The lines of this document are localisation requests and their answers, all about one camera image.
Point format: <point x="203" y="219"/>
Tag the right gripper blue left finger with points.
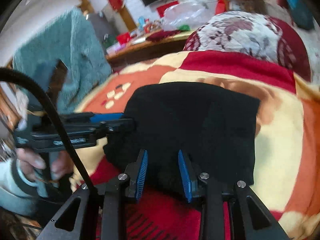
<point x="137" y="174"/>

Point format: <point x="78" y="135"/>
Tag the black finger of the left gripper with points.
<point x="118" y="126"/>

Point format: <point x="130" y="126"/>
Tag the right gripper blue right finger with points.
<point x="188" y="177"/>

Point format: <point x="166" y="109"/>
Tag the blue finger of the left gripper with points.
<point x="105" y="117"/>

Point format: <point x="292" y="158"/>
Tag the black pants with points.
<point x="213" y="125"/>

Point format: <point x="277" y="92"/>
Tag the white sleeve forearm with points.
<point x="18" y="188"/>

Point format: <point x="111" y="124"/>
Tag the person's left hand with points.
<point x="29" y="161"/>

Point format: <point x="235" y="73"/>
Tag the teal fluffy garment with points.
<point x="72" y="39"/>

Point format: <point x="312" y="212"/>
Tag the red gift box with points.
<point x="123" y="38"/>

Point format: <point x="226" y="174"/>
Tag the wooden cabinet counter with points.
<point x="147" y="50"/>

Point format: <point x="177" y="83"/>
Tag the checkered fleece blanket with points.
<point x="286" y="172"/>

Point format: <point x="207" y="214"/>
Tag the dark red cloth on counter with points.
<point x="160" y="35"/>

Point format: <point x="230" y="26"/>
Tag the red banner sign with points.
<point x="161" y="9"/>

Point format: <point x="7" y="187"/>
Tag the clear plastic bag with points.
<point x="192" y="14"/>

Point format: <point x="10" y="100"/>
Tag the floral white red pillow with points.
<point x="260" y="36"/>

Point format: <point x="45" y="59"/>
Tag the red paper bag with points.
<point x="220" y="7"/>

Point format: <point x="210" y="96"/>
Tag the teal shopping bag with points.
<point x="301" y="15"/>

